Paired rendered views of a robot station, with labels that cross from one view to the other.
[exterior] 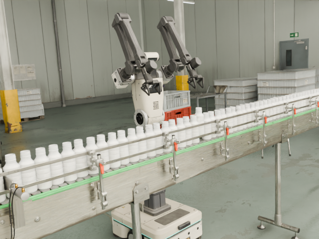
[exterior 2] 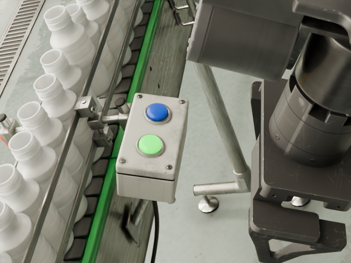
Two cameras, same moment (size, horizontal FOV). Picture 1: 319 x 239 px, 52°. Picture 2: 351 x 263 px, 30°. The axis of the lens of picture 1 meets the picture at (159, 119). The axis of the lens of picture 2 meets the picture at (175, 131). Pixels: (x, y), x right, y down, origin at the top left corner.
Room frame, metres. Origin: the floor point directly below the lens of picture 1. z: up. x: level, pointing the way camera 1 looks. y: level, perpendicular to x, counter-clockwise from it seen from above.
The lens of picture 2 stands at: (2.85, -0.48, 1.71)
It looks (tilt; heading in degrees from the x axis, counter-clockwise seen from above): 42 degrees down; 159
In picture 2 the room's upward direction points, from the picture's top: 25 degrees counter-clockwise
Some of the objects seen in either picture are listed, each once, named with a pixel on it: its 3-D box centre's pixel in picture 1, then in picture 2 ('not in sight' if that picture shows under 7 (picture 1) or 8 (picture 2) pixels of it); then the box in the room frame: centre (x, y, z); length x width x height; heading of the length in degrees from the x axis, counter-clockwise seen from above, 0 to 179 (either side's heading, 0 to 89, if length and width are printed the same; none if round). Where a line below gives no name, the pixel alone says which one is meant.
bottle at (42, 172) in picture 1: (42, 168); not in sight; (1.29, 0.48, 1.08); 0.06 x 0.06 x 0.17
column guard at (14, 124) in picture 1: (11, 110); not in sight; (8.54, 3.84, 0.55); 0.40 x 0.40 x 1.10; 43
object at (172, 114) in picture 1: (167, 116); not in sight; (4.50, -0.11, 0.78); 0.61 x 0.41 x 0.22; 139
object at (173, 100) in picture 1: (165, 100); not in sight; (4.49, -0.10, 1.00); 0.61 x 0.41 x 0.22; 140
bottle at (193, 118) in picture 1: (193, 129); (90, 48); (1.92, -0.20, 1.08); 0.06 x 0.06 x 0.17
